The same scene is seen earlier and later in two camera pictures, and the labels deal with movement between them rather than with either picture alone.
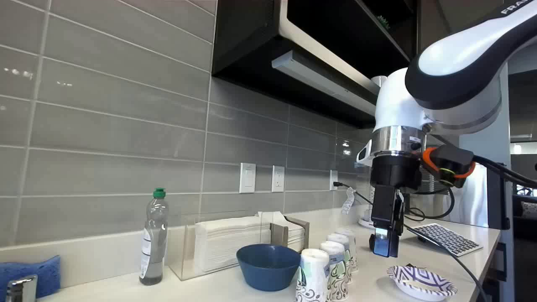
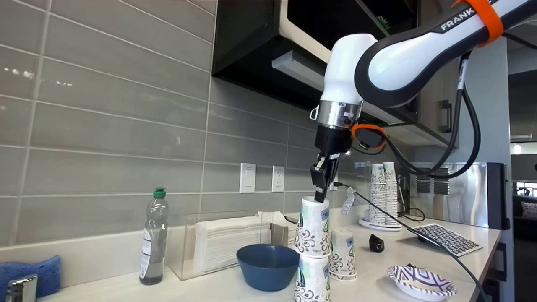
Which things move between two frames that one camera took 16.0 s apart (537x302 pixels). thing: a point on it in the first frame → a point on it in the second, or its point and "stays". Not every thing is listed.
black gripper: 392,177 → 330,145
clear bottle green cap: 155,240 stays
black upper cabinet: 323,54 stays
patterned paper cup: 345,240 → 314,229
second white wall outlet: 277,178 stays
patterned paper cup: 338,271 → 314,261
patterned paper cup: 314,282 stays
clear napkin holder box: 204,247 stays
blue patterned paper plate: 422,282 stays
